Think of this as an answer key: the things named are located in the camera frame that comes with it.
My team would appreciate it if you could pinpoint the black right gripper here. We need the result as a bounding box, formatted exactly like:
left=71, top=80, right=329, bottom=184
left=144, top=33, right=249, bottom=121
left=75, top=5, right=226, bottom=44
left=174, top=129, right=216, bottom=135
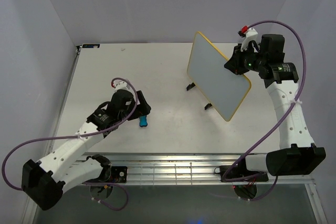
left=224, top=43, right=266, bottom=75

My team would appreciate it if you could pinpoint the blue whiteboard eraser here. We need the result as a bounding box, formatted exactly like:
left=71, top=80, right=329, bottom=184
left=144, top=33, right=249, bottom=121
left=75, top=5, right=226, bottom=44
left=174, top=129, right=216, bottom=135
left=139, top=115, right=148, bottom=127

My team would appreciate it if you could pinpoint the yellow framed whiteboard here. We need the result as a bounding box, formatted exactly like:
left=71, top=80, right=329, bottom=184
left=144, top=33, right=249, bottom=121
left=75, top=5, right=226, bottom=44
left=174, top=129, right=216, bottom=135
left=186, top=31, right=251, bottom=122

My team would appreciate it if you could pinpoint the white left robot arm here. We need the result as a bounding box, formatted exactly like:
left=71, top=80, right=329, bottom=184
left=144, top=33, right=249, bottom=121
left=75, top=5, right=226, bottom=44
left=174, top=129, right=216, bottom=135
left=22, top=89, right=151, bottom=210

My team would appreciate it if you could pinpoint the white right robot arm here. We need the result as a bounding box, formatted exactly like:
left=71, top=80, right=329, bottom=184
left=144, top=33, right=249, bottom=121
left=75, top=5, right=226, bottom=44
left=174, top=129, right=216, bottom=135
left=224, top=34, right=326, bottom=180

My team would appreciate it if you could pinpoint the black left corner label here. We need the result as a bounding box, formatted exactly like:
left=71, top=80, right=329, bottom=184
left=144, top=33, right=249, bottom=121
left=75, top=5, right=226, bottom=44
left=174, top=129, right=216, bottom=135
left=82, top=44, right=100, bottom=49

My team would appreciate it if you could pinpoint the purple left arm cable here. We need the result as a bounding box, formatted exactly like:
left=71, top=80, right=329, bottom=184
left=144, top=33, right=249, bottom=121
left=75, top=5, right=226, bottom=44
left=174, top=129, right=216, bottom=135
left=1, top=77, right=138, bottom=211

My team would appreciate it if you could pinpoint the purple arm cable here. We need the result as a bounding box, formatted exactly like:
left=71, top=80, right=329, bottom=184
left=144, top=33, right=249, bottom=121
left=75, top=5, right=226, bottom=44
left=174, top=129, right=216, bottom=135
left=209, top=20, right=307, bottom=201
left=1, top=77, right=138, bottom=211

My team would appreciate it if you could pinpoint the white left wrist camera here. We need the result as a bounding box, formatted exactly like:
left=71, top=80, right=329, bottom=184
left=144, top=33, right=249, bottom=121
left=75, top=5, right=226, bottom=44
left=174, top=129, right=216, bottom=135
left=111, top=80, right=131, bottom=93

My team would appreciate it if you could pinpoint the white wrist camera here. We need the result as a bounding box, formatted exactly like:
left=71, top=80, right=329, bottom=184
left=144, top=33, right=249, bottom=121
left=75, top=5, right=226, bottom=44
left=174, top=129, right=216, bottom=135
left=238, top=26, right=258, bottom=51
left=111, top=80, right=131, bottom=93

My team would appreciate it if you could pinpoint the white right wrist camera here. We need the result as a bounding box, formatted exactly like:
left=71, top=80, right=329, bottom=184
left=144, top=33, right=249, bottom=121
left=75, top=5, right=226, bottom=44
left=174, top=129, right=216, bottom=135
left=238, top=26, right=258, bottom=51

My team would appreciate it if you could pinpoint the black wire easel stand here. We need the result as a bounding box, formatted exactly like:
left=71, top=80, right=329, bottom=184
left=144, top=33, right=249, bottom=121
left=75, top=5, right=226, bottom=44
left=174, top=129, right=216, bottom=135
left=186, top=82, right=213, bottom=111

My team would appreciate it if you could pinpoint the aluminium table frame rail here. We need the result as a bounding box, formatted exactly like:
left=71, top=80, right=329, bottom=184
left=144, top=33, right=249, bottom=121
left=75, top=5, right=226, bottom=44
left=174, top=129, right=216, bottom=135
left=30, top=153, right=314, bottom=187

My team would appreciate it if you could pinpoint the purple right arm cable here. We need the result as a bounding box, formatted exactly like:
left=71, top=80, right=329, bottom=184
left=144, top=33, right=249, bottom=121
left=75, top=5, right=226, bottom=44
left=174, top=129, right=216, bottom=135
left=209, top=20, right=307, bottom=201

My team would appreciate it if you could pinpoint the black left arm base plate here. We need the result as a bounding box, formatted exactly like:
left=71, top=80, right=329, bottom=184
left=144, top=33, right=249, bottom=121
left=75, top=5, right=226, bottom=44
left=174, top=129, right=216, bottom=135
left=106, top=166, right=128, bottom=183

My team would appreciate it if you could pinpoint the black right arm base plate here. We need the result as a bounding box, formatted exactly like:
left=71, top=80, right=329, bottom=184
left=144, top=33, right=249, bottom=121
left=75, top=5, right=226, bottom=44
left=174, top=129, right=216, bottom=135
left=214, top=165, right=269, bottom=182

